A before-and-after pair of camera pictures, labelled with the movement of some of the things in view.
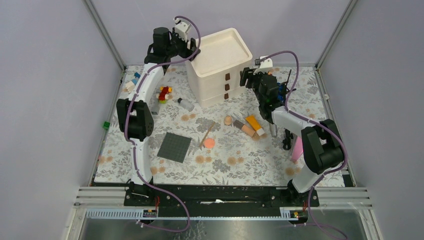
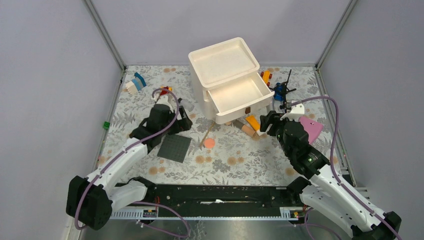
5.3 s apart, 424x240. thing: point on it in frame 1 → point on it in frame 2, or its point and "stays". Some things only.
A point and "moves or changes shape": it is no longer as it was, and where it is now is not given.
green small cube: x=106 y=125 stays
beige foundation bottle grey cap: x=245 y=128 stays
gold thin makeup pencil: x=207 y=134 stays
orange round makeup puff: x=209 y=143 stays
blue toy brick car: x=280 y=92 stays
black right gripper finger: x=246 y=73 → x=272 y=118
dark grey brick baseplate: x=174 y=147 stays
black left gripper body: x=179 y=47 → x=181 y=125
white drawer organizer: x=218 y=72 moves or changes shape
